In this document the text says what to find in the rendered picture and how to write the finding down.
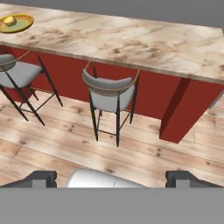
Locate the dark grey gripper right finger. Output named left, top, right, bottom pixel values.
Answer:
left=164, top=170, right=223, bottom=188

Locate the grey bar stool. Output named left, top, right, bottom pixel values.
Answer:
left=82, top=60, right=141, bottom=148
left=0, top=50, right=64, bottom=127

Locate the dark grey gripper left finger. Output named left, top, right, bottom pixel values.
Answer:
left=0, top=170, right=58, bottom=188

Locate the red dining counter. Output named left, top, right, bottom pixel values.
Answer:
left=0, top=3, right=224, bottom=144

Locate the white rounded object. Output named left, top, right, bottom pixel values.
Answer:
left=65, top=168, right=146, bottom=188

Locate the pale yellow food piece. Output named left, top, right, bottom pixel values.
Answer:
left=3, top=16, right=17, bottom=27

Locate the yellow and green plate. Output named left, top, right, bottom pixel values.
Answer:
left=0, top=13, right=35, bottom=34

